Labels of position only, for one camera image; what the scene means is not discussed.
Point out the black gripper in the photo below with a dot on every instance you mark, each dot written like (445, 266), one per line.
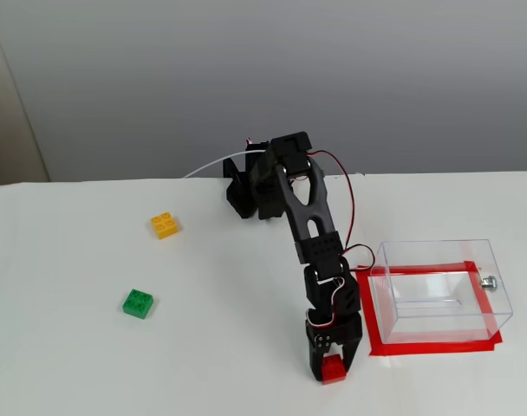
(341, 333)

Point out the black table clamp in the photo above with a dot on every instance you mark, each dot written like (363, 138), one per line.
(233, 173)

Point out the red lego brick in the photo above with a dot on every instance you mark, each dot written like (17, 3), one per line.
(333, 370)

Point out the transparent plastic box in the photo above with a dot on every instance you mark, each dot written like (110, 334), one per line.
(441, 294)

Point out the metal box lock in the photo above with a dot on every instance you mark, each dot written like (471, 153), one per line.
(489, 283)

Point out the yellow lego brick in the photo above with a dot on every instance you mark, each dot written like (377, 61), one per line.
(165, 225)

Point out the green lego brick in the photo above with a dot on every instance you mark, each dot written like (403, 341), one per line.
(138, 303)

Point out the red tape frame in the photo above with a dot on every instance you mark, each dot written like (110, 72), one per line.
(437, 348)

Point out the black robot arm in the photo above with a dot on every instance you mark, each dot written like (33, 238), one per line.
(309, 216)

